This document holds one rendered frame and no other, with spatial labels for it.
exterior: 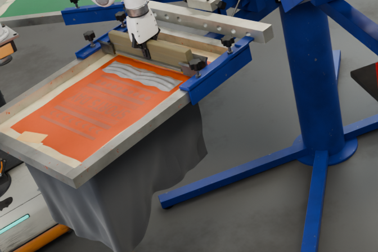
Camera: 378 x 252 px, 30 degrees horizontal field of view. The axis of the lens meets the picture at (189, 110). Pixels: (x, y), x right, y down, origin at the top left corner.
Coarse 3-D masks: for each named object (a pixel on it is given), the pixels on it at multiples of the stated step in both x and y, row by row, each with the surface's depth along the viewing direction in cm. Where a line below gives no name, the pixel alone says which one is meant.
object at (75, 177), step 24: (216, 48) 246; (72, 72) 258; (24, 96) 247; (0, 120) 241; (144, 120) 216; (0, 144) 226; (24, 144) 220; (120, 144) 209; (48, 168) 207; (72, 168) 203; (96, 168) 204
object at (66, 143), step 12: (156, 72) 247; (168, 72) 245; (180, 84) 236; (156, 96) 233; (168, 96) 231; (144, 108) 229; (120, 120) 226; (132, 120) 224; (60, 132) 228; (108, 132) 222; (48, 144) 224; (60, 144) 222; (72, 144) 221; (84, 144) 219; (96, 144) 217; (72, 156) 215; (84, 156) 213
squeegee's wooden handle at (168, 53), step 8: (112, 32) 258; (120, 32) 256; (112, 40) 259; (120, 40) 255; (128, 40) 251; (152, 40) 244; (120, 48) 258; (128, 48) 254; (136, 48) 251; (152, 48) 243; (160, 48) 240; (168, 48) 237; (176, 48) 235; (184, 48) 234; (152, 56) 246; (160, 56) 243; (168, 56) 239; (176, 56) 236; (184, 56) 233; (192, 56) 234; (176, 64) 238
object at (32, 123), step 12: (120, 60) 261; (132, 60) 259; (96, 72) 258; (84, 84) 252; (60, 96) 248; (48, 108) 243; (24, 120) 240; (36, 120) 238; (36, 132) 232; (48, 132) 230
